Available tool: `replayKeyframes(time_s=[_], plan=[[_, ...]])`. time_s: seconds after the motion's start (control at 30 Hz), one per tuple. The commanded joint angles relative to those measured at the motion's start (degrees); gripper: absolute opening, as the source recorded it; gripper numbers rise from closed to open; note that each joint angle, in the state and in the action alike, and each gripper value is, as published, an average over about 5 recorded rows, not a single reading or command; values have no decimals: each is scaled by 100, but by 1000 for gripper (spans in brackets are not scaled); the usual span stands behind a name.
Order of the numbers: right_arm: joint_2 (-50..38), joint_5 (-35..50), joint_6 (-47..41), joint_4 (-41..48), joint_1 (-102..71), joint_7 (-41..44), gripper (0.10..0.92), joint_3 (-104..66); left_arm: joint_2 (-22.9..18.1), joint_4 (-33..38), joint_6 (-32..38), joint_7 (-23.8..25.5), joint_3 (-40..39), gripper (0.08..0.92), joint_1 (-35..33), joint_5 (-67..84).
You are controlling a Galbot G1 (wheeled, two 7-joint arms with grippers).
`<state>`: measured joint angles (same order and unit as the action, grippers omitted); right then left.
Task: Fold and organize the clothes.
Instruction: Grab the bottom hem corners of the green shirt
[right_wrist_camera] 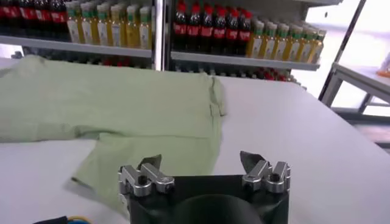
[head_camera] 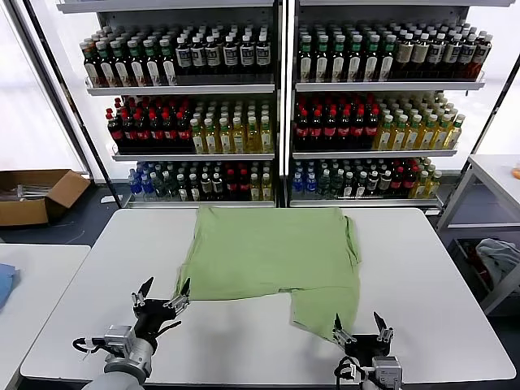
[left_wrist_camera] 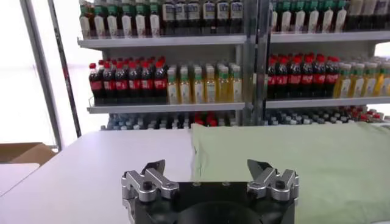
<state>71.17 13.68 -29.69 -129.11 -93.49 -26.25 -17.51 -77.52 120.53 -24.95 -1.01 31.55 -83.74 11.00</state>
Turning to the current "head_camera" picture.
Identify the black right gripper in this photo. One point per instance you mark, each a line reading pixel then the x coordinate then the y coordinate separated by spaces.
pixel 365 345

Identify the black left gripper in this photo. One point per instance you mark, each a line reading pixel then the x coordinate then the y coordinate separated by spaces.
pixel 156 315

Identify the green polo shirt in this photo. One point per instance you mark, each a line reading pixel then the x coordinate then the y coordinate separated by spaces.
pixel 264 252

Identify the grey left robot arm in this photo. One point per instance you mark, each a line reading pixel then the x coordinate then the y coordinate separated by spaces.
pixel 130 365

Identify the small clear green bottle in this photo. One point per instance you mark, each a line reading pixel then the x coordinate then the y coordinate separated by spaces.
pixel 157 187
pixel 170 187
pixel 324 185

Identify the small white flat object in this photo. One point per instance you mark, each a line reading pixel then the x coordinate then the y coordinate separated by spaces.
pixel 108 199

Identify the small blue water bottle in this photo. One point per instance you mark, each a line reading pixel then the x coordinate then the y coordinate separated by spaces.
pixel 298 185
pixel 145 187
pixel 133 187
pixel 311 185

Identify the small dark tea bottle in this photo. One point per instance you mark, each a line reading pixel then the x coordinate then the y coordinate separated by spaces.
pixel 385 183
pixel 206 187
pixel 218 187
pixel 373 183
pixel 194 187
pixel 182 187

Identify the black storage crate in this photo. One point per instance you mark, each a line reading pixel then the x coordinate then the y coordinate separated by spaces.
pixel 463 260

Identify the small red-cap cola bottle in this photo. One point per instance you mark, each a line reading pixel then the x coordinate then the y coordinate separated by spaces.
pixel 409 181
pixel 243 186
pixel 231 186
pixel 397 182

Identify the red cloth item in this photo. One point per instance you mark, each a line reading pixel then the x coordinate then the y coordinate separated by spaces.
pixel 481 264

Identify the small yellow juice bottle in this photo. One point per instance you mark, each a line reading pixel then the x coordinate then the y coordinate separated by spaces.
pixel 267 187
pixel 434 183
pixel 422 185
pixel 255 187

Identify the small white-label bottle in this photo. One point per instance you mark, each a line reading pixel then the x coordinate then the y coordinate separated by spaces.
pixel 360 185
pixel 348 186

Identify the blue folded cloth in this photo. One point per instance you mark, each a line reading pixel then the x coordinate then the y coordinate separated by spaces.
pixel 6 284

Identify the grey-blue crumpled cloth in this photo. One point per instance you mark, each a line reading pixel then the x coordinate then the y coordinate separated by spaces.
pixel 501 256

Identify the brown cardboard box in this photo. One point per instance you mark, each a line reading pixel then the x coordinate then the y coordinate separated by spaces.
pixel 24 213

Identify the bagged metal parts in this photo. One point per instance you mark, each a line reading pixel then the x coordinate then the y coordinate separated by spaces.
pixel 28 191

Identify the black metal pole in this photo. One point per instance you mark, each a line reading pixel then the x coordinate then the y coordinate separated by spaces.
pixel 483 132
pixel 73 101

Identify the small orange object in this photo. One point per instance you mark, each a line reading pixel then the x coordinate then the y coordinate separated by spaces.
pixel 516 172

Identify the green-cap dark tea bottle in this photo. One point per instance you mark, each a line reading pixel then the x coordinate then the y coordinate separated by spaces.
pixel 354 61
pixel 338 61
pixel 371 61
pixel 92 69
pixel 122 69
pixel 305 61
pixel 169 68
pixel 321 61
pixel 108 69
pixel 386 61
pixel 139 68
pixel 154 68

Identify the white-label dark drink bottle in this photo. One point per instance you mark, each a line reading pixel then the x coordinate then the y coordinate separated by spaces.
pixel 198 57
pixel 247 55
pixel 183 57
pixel 451 53
pixel 230 56
pixel 482 50
pixel 213 56
pixel 467 52
pixel 263 54
pixel 436 53

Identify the beige-label dark drink bottle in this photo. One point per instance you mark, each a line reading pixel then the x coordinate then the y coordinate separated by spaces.
pixel 404 55
pixel 420 53

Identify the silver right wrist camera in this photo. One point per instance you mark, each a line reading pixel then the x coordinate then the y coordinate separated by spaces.
pixel 388 371

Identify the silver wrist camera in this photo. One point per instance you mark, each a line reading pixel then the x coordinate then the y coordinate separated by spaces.
pixel 388 371
pixel 120 337

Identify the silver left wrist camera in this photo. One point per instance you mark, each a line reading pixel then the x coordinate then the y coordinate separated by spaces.
pixel 120 337

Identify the grey metal frame table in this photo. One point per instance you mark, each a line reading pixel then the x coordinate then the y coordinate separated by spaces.
pixel 455 199

